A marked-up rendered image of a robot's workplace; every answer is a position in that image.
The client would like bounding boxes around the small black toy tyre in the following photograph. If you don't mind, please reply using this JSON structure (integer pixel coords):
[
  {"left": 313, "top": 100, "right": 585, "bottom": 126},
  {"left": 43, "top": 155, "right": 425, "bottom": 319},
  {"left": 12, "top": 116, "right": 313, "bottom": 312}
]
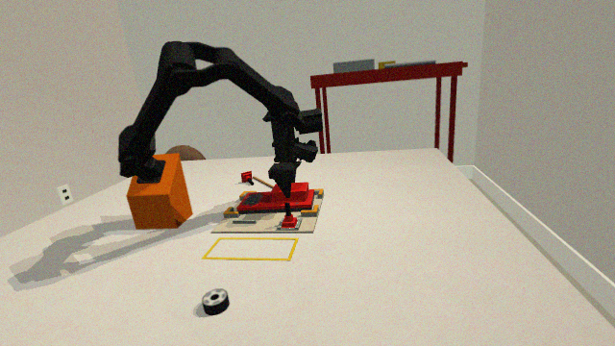
[{"left": 202, "top": 288, "right": 229, "bottom": 315}]

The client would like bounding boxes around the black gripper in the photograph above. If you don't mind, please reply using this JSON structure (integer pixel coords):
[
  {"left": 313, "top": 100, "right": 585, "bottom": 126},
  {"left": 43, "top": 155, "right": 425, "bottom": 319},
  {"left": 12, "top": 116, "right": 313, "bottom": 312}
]
[{"left": 268, "top": 136, "right": 301, "bottom": 198}]

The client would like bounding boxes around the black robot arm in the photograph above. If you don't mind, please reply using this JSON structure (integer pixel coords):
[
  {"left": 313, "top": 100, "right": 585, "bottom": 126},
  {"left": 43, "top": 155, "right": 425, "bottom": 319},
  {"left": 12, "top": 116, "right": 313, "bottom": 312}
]
[{"left": 118, "top": 41, "right": 323, "bottom": 184}]

